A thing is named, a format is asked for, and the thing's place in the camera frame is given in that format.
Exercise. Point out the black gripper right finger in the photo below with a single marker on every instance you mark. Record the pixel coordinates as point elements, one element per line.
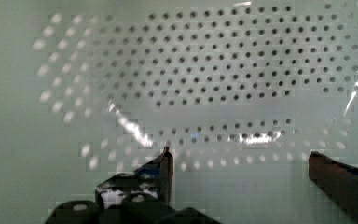
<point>339,181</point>

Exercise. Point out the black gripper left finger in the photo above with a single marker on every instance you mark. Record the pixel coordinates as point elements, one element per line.
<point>153,178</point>

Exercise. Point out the green plastic strainer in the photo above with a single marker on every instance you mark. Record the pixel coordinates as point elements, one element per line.
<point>241,92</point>

